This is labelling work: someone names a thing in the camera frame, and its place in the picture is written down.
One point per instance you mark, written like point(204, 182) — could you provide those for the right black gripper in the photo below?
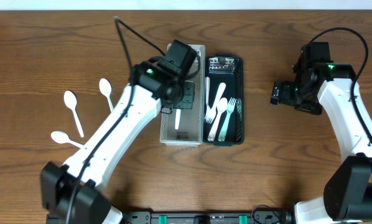
point(285, 94)

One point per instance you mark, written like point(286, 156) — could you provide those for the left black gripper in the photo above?
point(186, 95)

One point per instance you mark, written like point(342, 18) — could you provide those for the white plastic spoon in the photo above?
point(70, 101)
point(221, 107)
point(106, 89)
point(177, 118)
point(61, 137)

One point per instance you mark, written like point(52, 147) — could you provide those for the white plastic fork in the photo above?
point(207, 91)
point(212, 112)

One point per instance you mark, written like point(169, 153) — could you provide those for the pale green plastic fork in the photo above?
point(229, 110)

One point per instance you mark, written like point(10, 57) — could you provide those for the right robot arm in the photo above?
point(322, 85)

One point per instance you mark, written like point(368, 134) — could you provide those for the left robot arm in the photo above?
point(74, 191)

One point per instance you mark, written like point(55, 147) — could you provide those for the clear plastic basket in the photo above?
point(191, 121)

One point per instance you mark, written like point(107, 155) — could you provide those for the black plastic basket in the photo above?
point(227, 69)

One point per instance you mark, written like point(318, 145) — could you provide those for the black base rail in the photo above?
point(261, 214)

